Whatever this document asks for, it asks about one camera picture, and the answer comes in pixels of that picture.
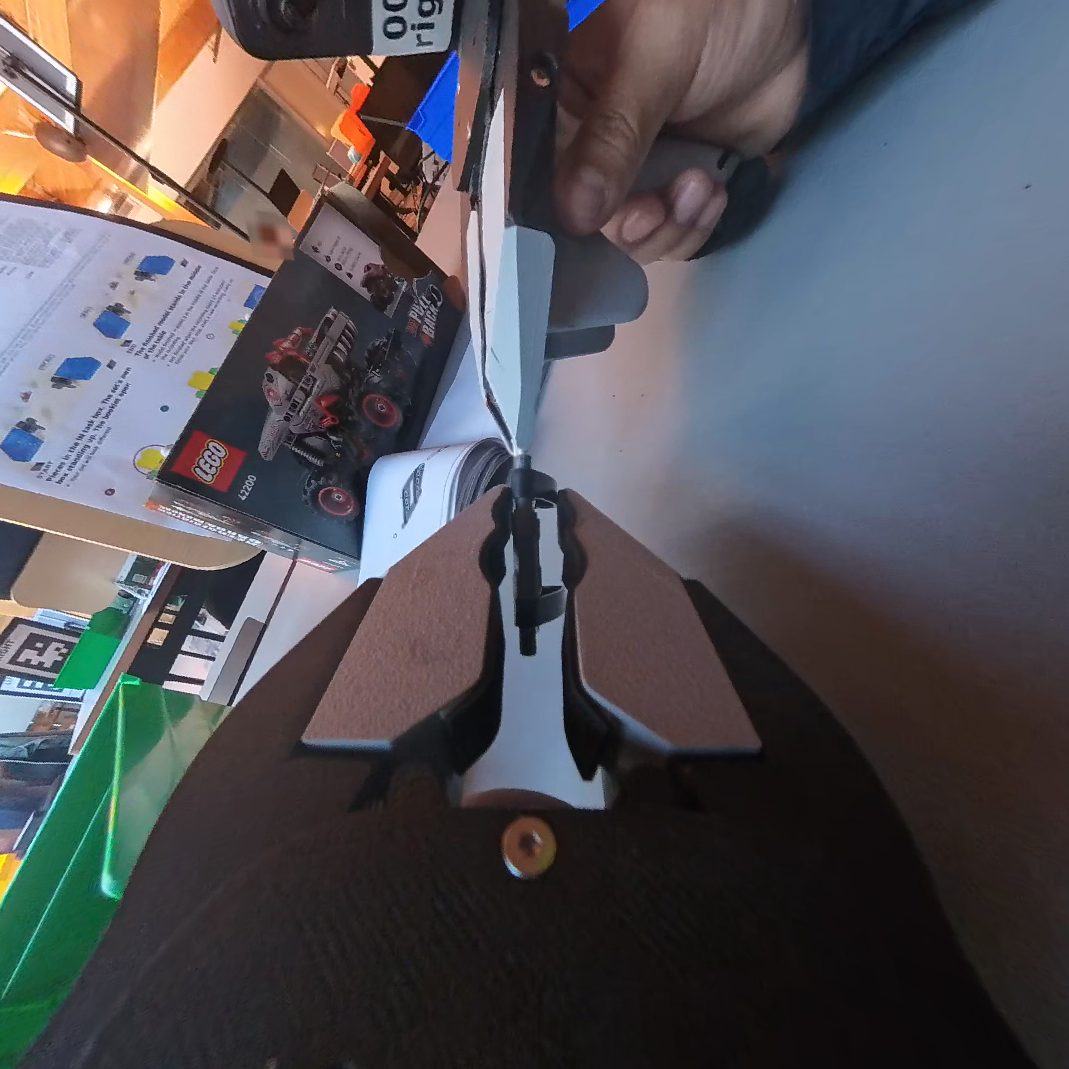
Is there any green storage bin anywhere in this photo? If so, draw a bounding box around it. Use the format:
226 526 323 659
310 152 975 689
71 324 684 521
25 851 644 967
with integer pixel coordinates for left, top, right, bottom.
0 668 237 1063

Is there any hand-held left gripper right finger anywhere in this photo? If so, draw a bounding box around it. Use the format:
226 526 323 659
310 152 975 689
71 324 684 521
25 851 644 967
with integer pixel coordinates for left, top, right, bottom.
558 488 764 782

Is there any blue plastic bin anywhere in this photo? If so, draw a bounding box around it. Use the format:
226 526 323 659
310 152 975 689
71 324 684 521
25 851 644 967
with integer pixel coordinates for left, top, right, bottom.
405 0 606 161

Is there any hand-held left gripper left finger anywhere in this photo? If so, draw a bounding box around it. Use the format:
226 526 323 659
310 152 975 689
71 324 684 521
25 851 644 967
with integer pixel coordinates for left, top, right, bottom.
299 486 514 778

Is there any person's right hand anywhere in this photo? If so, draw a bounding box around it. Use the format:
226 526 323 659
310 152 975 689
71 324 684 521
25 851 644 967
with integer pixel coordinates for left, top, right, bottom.
553 0 813 266

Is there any orange plastic bin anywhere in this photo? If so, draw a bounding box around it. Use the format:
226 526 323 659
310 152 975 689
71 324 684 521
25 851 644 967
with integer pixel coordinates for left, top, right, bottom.
332 82 374 150

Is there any black white marker tag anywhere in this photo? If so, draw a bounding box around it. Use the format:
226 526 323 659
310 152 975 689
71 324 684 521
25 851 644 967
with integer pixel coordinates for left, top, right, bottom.
0 616 86 698

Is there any black lego set box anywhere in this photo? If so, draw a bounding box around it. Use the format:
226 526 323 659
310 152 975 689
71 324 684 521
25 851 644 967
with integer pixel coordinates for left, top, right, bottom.
144 179 469 577

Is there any person's right forearm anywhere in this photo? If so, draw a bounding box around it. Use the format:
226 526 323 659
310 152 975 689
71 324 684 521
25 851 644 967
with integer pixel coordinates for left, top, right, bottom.
764 0 1003 160

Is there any black lego frame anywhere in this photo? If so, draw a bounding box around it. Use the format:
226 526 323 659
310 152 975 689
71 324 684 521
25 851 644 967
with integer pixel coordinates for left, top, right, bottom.
505 466 573 656

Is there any lego instruction booklet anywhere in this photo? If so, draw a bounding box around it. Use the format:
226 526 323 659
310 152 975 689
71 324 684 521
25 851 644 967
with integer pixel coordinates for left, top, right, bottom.
357 334 514 586

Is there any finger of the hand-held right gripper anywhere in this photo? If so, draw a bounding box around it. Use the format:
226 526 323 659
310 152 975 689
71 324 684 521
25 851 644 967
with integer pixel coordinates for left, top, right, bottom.
480 92 557 458
464 192 517 456

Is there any printed paper sheet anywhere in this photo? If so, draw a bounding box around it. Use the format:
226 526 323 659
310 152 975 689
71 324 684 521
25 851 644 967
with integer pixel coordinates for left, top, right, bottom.
0 194 277 504

